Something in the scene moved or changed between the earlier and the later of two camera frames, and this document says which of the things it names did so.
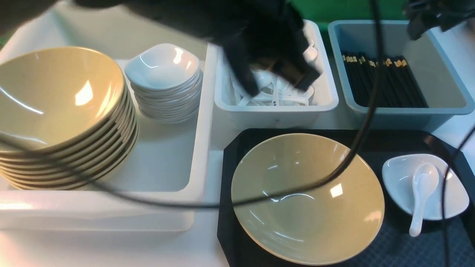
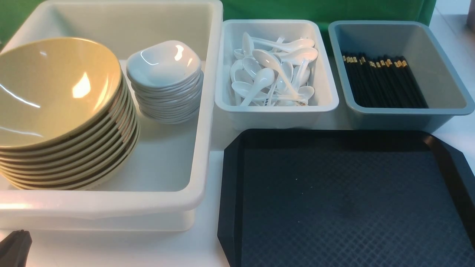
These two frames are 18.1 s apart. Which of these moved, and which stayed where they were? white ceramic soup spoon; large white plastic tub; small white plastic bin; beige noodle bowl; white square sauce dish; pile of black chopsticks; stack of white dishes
Moved: white square sauce dish; white ceramic soup spoon; beige noodle bowl
Stayed: pile of black chopsticks; stack of white dishes; small white plastic bin; large white plastic tub
